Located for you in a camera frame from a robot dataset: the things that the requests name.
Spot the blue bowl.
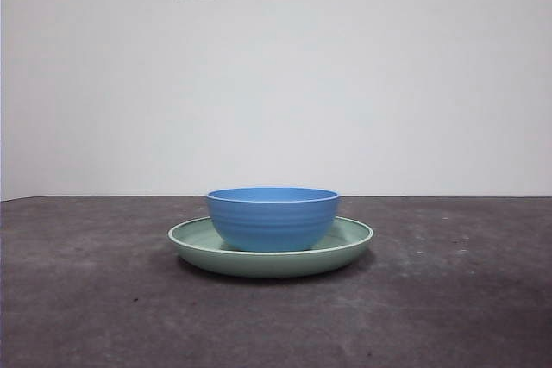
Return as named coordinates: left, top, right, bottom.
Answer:
left=205, top=186, right=341, bottom=252

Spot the green plate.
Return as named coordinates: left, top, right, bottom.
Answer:
left=167, top=215, right=374, bottom=279

